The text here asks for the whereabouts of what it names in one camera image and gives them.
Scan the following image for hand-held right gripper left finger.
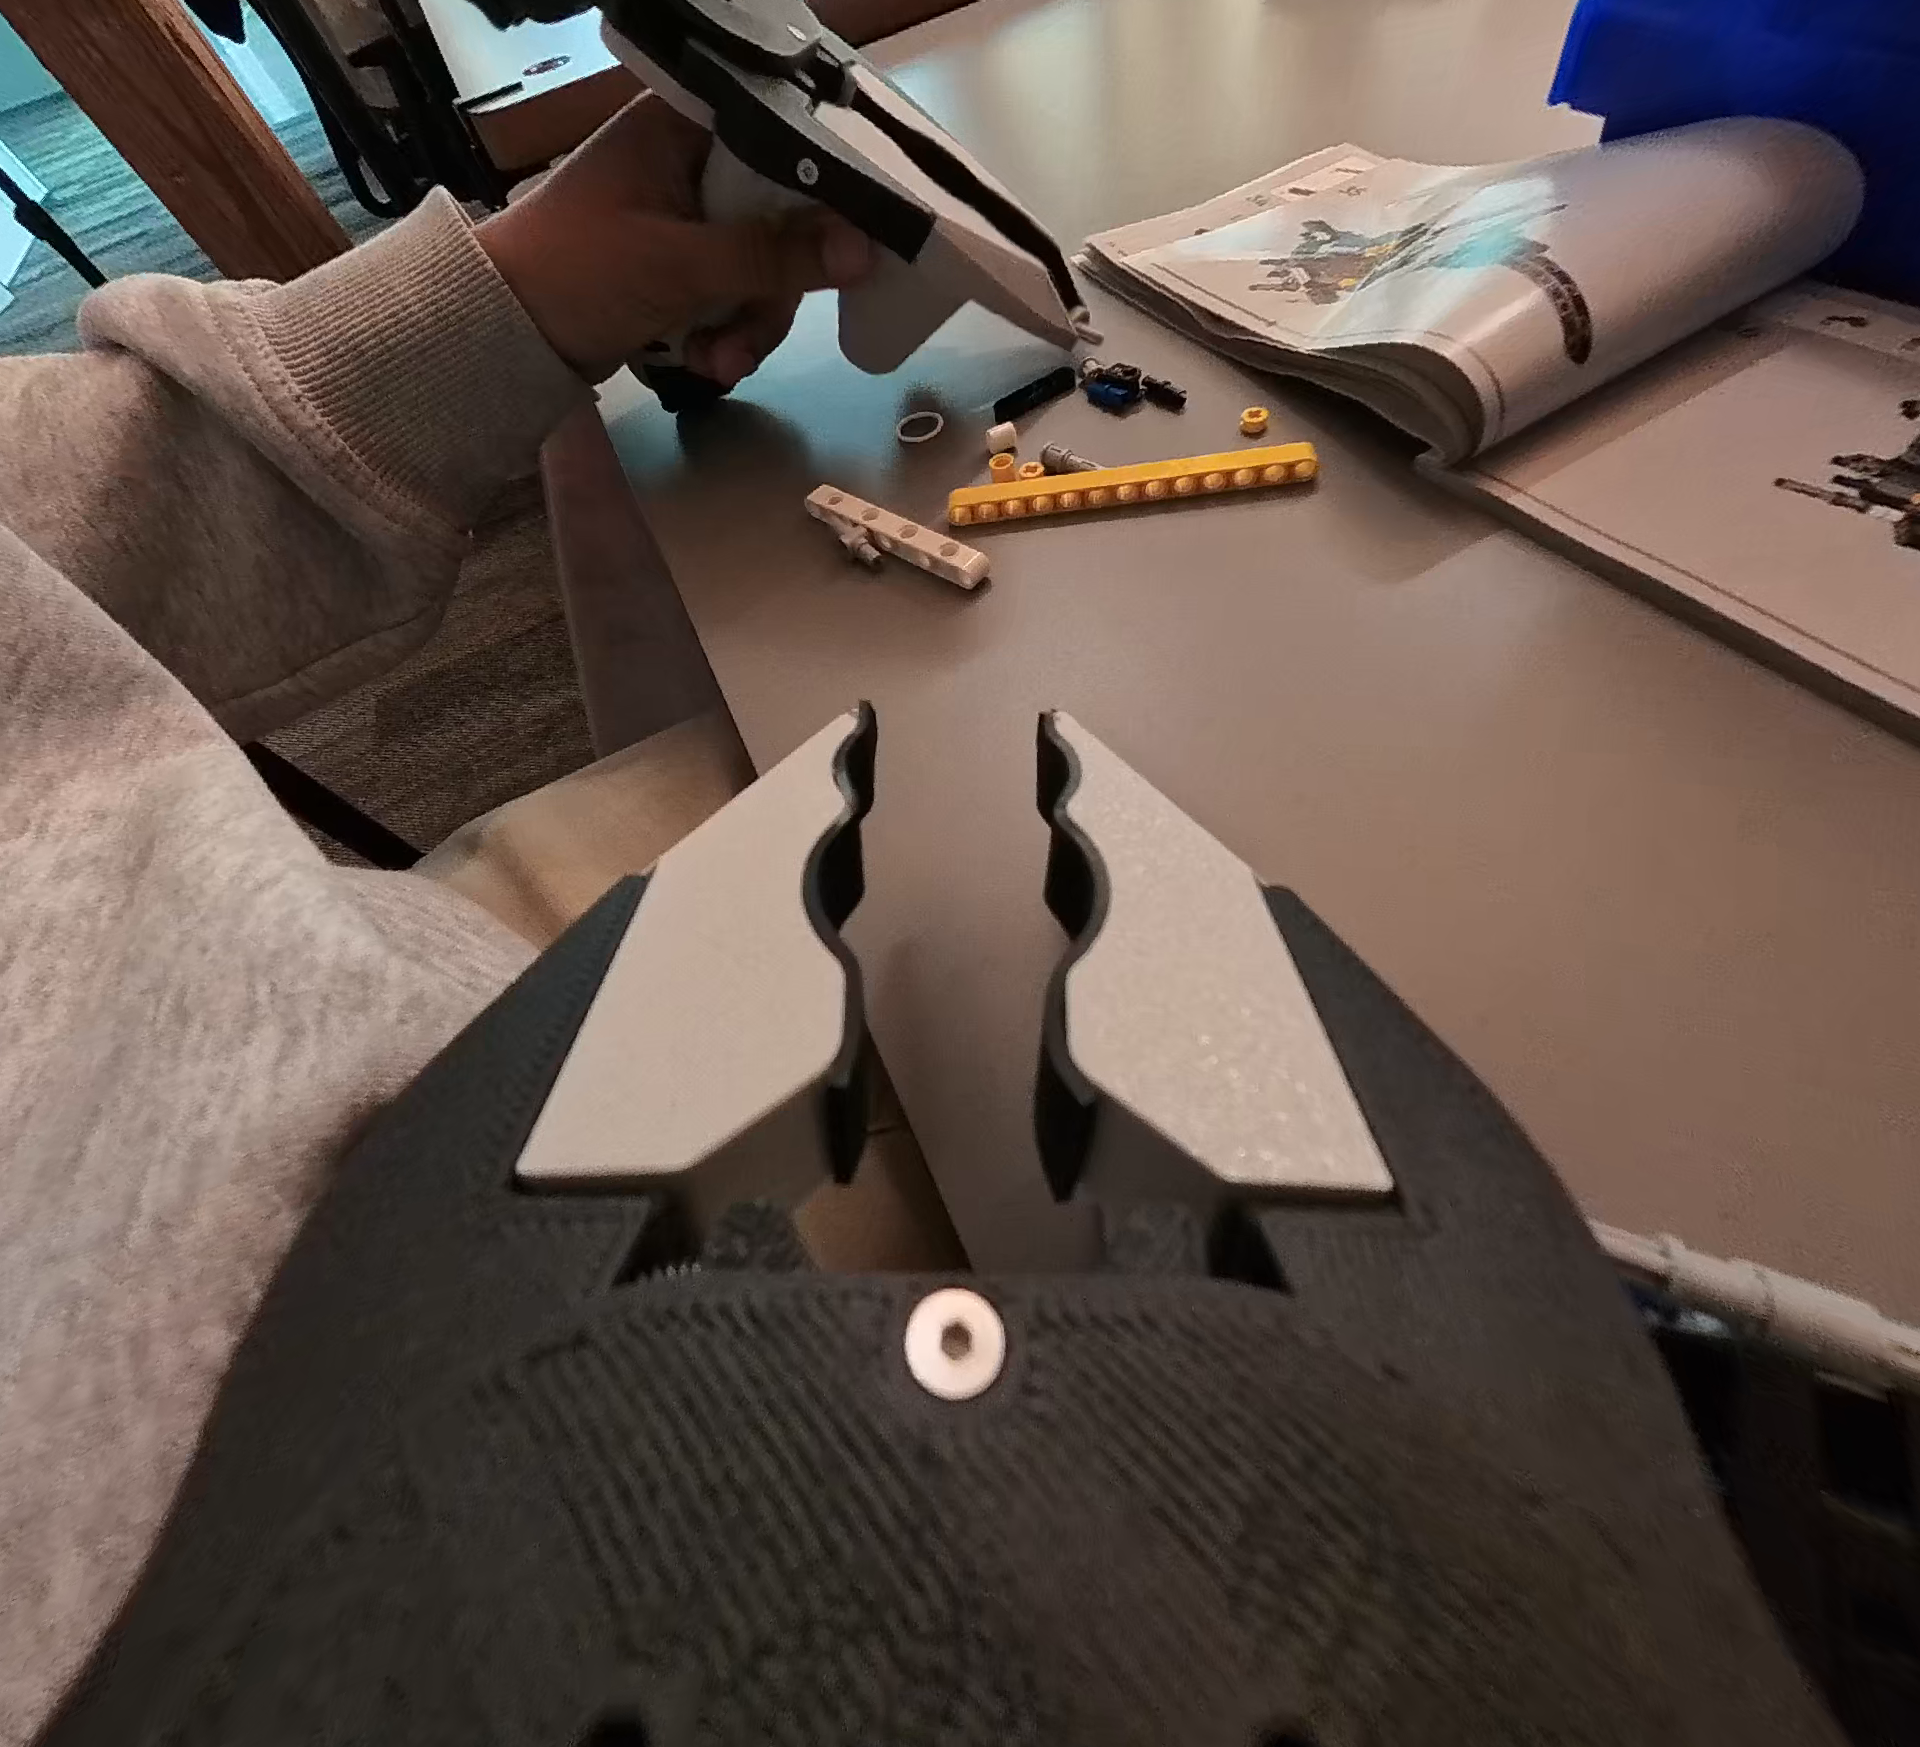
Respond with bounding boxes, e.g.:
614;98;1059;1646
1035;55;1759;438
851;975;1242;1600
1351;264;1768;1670
514;704;879;1240

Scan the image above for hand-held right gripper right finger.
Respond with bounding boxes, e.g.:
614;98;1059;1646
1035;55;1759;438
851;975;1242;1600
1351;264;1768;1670
1035;709;1396;1254

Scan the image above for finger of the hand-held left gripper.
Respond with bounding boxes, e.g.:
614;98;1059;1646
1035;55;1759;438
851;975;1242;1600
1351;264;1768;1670
832;67;1085;312
837;220;1106;375

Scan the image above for person's left forearm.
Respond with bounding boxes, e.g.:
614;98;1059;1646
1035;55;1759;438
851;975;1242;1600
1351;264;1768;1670
0;187;602;745

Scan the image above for white lego beam with pin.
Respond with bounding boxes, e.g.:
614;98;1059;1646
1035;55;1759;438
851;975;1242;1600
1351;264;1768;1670
802;482;993;590

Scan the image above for long yellow lego beam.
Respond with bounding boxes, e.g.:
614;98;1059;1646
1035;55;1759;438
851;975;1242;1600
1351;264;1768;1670
945;442;1323;529

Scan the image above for lego instruction booklet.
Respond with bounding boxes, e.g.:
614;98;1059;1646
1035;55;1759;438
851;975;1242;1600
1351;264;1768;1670
1076;116;1920;758

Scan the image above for person's left hand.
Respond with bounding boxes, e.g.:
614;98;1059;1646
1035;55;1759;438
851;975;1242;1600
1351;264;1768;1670
476;94;876;386

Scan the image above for person's beige trouser leg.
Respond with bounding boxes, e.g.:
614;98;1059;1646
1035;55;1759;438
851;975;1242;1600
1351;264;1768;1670
413;712;758;953

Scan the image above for black tripod stand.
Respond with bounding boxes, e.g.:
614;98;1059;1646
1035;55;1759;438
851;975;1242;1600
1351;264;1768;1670
278;0;519;221

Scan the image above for blue plastic bag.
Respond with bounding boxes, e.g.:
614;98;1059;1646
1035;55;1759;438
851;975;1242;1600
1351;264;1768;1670
1549;0;1920;309

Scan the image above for wooden post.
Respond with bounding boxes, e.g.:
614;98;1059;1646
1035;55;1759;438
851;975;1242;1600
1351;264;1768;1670
0;0;354;279

